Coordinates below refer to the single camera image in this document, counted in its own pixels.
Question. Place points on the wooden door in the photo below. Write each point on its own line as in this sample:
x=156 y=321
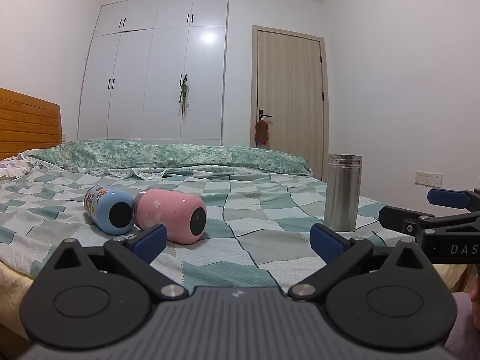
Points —
x=290 y=101

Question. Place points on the checkered green bedsheet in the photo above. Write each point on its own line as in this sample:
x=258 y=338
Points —
x=247 y=210

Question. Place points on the green floral duvet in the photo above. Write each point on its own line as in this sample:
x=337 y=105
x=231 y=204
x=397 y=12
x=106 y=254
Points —
x=195 y=155

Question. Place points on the person's right hand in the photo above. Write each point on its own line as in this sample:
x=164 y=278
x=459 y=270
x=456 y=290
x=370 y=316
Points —
x=476 y=292

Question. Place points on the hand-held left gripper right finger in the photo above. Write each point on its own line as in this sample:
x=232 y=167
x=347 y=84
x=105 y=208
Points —
x=325 y=242

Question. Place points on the brown hanging bag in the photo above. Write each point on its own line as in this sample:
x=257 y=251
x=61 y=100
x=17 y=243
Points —
x=261 y=132

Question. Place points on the blue cartoon print cup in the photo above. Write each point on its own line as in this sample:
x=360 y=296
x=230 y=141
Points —
x=107 y=202

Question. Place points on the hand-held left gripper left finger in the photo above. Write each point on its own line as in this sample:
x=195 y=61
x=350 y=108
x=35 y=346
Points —
x=152 y=240

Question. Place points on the green hanging ornament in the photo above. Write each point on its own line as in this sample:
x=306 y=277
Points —
x=183 y=93

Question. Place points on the pink cup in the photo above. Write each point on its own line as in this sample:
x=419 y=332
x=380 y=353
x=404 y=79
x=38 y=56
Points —
x=168 y=207

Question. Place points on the purple floral pillow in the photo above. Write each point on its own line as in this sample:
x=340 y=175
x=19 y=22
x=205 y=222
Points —
x=11 y=167

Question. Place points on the white wall socket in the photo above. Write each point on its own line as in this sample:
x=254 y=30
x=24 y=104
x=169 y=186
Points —
x=428 y=178

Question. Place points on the white wardrobe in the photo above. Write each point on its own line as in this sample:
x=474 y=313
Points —
x=150 y=67

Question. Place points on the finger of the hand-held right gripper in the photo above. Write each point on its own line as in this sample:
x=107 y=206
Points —
x=397 y=219
x=446 y=197

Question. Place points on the stainless steel cup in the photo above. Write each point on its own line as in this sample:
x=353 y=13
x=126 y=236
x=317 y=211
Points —
x=343 y=195

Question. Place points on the wooden headboard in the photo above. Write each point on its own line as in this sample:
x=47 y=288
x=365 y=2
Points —
x=26 y=123

